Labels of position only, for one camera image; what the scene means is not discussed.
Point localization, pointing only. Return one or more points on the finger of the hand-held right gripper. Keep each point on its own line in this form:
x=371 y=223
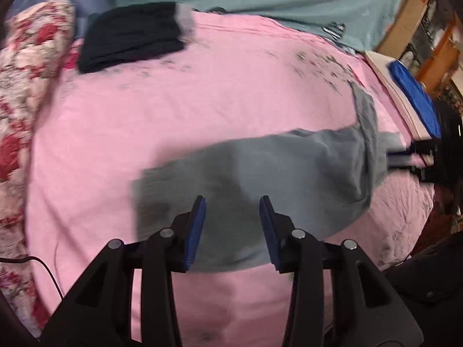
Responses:
x=421 y=173
x=423 y=147

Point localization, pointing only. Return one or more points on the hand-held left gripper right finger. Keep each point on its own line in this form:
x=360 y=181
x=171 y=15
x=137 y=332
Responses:
x=268 y=231

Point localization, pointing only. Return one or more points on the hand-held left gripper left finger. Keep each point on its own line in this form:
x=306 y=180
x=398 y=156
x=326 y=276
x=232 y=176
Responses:
x=195 y=231

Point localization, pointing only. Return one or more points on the grey pants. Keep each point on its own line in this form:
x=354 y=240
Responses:
x=289 y=173

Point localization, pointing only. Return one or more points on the blue plastic bag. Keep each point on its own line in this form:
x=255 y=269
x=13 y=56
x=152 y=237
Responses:
x=416 y=97

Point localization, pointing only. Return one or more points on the person's dark clothing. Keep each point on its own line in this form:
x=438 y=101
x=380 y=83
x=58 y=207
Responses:
x=427 y=274

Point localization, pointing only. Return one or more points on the wooden shelf unit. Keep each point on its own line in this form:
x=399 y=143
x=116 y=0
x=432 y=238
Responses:
x=408 y=21

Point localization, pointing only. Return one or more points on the pink bed sheet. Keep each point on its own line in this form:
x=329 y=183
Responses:
x=108 y=133

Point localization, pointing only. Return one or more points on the dark folded clothes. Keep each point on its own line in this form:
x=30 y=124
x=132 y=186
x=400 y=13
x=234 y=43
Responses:
x=130 y=36

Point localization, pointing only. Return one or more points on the red floral quilt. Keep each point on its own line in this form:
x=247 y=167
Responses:
x=21 y=79

